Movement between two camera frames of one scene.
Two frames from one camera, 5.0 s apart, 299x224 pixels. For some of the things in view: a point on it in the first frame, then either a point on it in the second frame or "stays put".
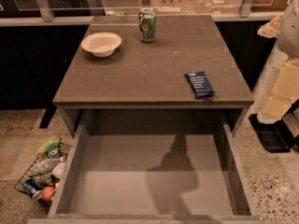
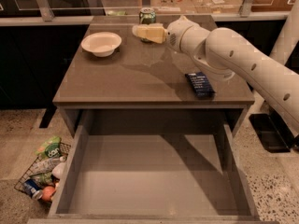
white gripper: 290,32 → 175,33
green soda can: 147,18 stays put
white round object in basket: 59,171 stays put
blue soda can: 33,189 stays put
